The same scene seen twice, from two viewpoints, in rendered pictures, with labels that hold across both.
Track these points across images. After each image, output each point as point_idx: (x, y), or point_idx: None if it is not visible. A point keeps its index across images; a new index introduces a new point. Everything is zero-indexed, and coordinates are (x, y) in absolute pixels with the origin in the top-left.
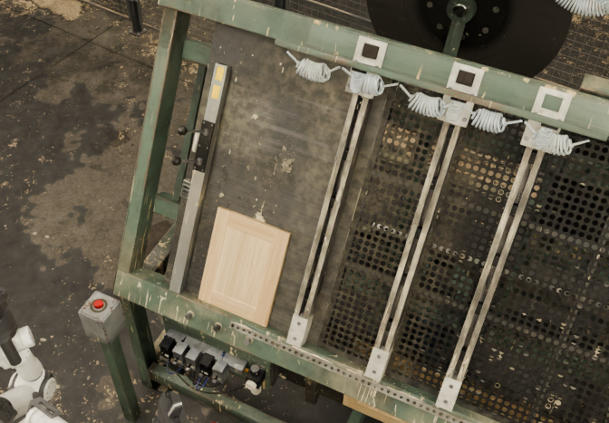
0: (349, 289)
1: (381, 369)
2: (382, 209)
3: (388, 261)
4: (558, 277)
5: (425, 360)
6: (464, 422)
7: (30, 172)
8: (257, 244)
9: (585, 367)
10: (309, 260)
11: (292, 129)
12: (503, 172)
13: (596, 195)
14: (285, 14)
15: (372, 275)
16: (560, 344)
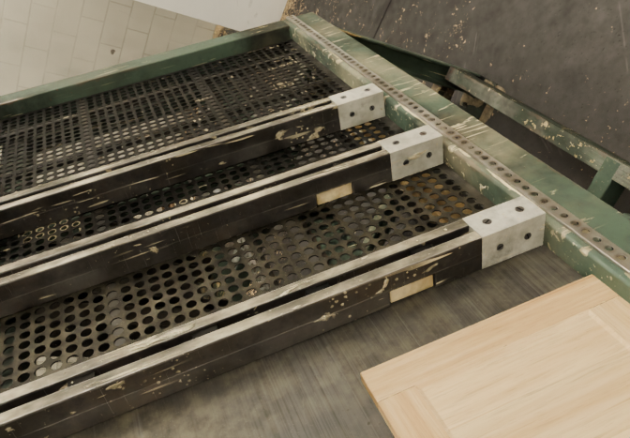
0: (362, 246)
1: (408, 132)
2: (182, 299)
3: (263, 243)
4: (143, 147)
5: (358, 144)
6: (373, 79)
7: None
8: (457, 411)
9: (224, 94)
10: (353, 284)
11: None
12: (32, 241)
13: (24, 180)
14: None
15: (307, 241)
16: (217, 111)
